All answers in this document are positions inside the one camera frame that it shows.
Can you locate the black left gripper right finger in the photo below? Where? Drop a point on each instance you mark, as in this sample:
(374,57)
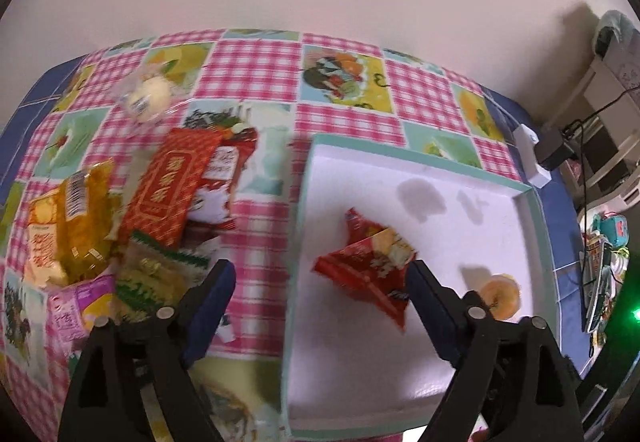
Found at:
(511,375)

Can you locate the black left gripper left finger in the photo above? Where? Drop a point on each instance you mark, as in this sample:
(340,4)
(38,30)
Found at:
(104,401)

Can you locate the purple swiss roll packet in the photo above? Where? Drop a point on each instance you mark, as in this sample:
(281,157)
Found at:
(75,308)

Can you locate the green cow biscuit packet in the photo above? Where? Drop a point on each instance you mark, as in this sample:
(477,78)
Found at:
(152,277)

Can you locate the cream swiss roll packet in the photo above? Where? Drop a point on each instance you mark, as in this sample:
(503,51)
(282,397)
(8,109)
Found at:
(43,267)

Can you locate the red peanut snack packet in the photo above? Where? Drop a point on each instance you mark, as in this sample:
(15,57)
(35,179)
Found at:
(372,266)

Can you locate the yellow clear cake packet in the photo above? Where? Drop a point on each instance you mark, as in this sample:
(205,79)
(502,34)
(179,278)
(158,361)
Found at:
(85,221)

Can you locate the red patterned pastry packet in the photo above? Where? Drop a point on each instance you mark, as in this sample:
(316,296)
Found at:
(165,191)

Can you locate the red milk biscuit packet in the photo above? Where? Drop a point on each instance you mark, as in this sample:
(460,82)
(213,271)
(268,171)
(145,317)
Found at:
(212,204)

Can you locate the clear round bun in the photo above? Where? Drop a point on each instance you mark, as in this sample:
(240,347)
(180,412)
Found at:
(147,93)

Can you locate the teal rimmed white tray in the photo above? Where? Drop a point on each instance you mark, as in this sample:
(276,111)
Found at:
(349,371)

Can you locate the teal toy box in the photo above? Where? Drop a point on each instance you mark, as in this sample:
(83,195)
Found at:
(614,227)

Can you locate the black power adapter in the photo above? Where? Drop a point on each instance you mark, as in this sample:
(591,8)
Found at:
(553,149)

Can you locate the cream wooden rack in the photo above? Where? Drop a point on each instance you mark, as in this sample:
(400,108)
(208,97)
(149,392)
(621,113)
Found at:
(601,115)

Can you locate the pink checkered picture tablecloth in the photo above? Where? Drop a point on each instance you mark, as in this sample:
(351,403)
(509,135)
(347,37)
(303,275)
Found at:
(289,86)

